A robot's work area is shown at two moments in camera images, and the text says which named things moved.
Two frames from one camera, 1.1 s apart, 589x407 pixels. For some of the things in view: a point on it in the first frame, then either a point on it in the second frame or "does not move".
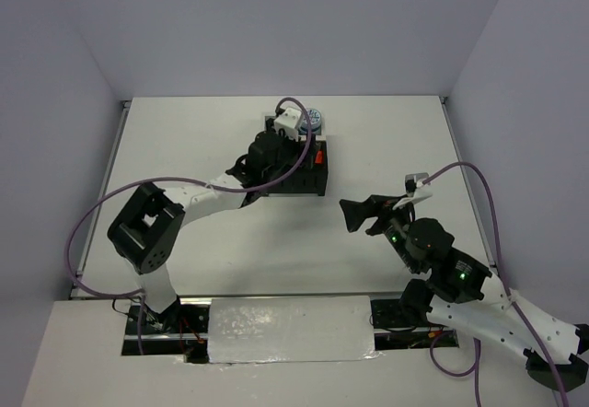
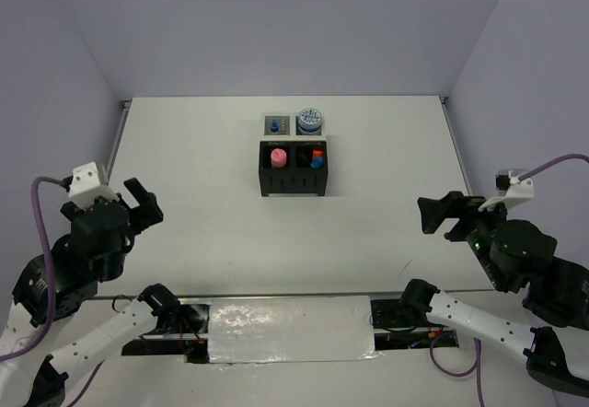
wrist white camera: (421, 192) → (512, 188)
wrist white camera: (289, 121) → (86, 187)
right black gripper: (379, 204) → (451, 203)
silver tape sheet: (290, 329) does not move
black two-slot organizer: (311, 177) does not move
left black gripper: (297, 152) → (147, 213)
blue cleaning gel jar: (315, 120) does not move
